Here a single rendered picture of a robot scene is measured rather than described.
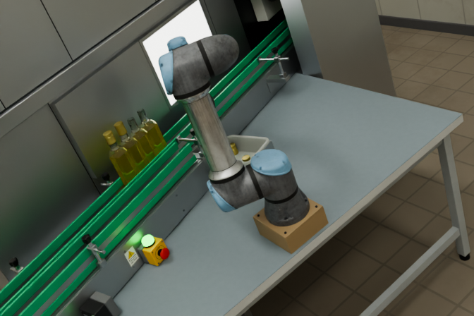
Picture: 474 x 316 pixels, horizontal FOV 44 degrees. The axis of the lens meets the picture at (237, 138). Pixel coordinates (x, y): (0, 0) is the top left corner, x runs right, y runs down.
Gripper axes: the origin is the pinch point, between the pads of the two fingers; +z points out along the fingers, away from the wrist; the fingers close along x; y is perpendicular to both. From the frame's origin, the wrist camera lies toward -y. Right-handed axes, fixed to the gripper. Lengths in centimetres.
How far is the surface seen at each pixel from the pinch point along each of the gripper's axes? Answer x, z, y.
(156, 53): 11.0, -23.5, 29.7
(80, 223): 55, 5, -29
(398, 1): -165, 78, 228
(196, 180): 12.8, 16.1, -12.4
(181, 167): 15.9, 8.0, -12.4
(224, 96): -9.2, 5.0, 26.4
